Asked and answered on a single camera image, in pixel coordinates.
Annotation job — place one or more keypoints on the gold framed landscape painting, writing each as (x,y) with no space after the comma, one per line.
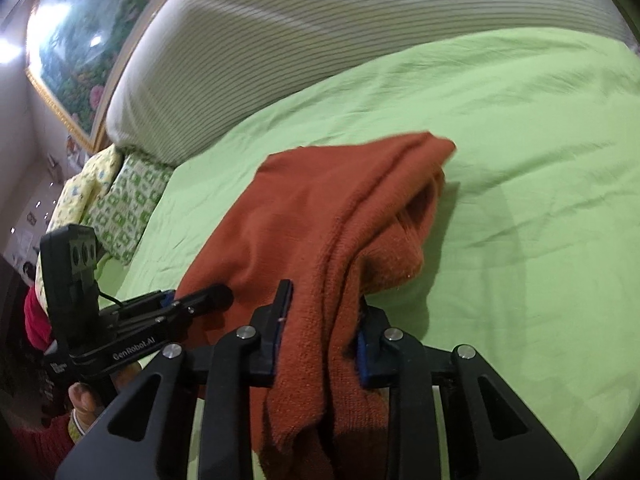
(76,53)

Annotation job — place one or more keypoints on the left hand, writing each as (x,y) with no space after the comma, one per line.
(87,405)

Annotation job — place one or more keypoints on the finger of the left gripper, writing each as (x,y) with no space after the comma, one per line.
(150,302)
(218,297)

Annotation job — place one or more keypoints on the yellow patterned quilt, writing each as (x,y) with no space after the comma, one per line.
(83,189)

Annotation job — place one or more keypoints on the black camera box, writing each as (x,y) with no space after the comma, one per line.
(68,261)

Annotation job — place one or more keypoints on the orange knit sweater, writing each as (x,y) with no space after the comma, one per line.
(339,222)

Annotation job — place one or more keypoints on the red garment sleeve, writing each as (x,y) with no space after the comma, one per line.
(37,325)

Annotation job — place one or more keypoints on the green white checkered pillow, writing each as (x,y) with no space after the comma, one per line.
(120,217)

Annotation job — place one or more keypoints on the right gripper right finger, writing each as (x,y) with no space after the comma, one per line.
(450,414)

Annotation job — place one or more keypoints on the light green bed sheet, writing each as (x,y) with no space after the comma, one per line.
(534,255)

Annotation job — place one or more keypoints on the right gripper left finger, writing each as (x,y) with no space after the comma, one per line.
(145,431)

